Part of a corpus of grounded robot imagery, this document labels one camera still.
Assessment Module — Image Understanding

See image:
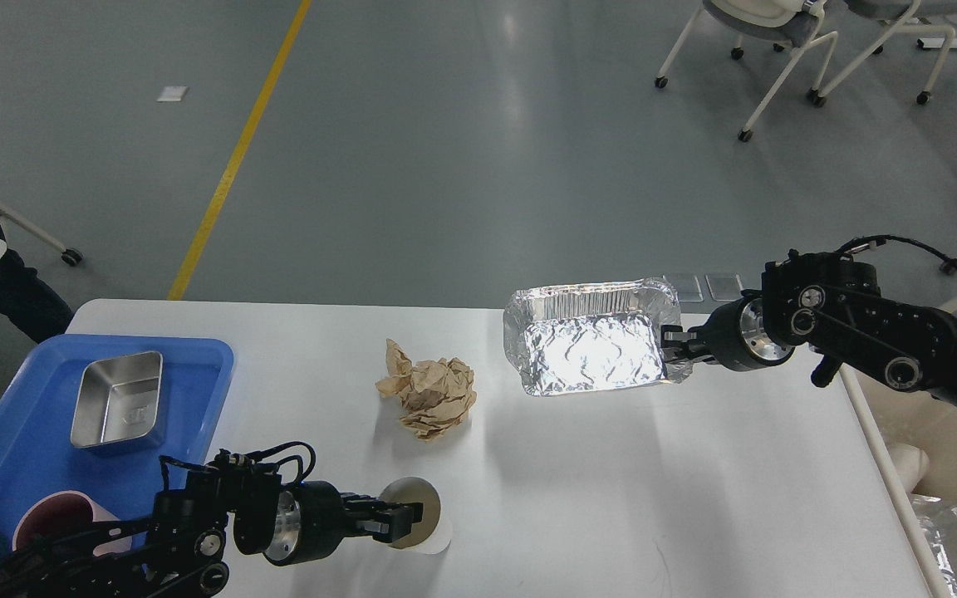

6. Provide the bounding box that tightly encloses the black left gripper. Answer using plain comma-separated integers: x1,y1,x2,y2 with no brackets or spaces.
263,481,425,566

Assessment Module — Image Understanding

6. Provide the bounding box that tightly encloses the crumpled brown paper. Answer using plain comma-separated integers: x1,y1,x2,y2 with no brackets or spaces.
375,338,478,442

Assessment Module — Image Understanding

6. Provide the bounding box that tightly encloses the white chair right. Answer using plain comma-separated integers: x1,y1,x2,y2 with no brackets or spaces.
807,1,957,107

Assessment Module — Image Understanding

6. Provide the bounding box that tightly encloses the stainless steel rectangular tin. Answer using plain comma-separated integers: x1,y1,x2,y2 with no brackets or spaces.
70,350,168,457

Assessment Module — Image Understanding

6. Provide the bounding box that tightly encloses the white paper cup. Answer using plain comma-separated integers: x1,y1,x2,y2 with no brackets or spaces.
379,477,454,556

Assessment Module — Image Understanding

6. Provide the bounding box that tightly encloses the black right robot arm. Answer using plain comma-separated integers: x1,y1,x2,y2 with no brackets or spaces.
660,234,957,409

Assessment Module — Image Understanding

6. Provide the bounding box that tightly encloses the aluminium foil tray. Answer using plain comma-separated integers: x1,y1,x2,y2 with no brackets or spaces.
503,277,694,396

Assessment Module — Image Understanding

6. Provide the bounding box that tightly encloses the person in dark jeans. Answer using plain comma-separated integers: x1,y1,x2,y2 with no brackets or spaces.
0,226,73,343

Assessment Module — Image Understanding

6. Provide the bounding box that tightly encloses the white plastic bin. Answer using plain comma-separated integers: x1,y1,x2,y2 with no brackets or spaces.
839,365,957,598

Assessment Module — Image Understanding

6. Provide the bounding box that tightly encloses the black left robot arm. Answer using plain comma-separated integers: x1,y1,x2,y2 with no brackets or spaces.
0,440,429,597

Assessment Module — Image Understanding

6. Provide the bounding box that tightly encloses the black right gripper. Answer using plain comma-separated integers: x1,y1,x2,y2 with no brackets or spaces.
660,297,795,372

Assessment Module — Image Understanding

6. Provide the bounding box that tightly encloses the pink plastic mug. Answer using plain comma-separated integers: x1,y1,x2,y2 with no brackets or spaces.
11,491,119,552

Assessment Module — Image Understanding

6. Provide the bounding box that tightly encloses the blue plastic tray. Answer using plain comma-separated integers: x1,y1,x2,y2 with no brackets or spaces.
0,336,234,559

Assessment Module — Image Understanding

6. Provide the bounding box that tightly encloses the foil tray inside bin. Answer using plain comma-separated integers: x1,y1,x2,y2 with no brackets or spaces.
910,493,957,597

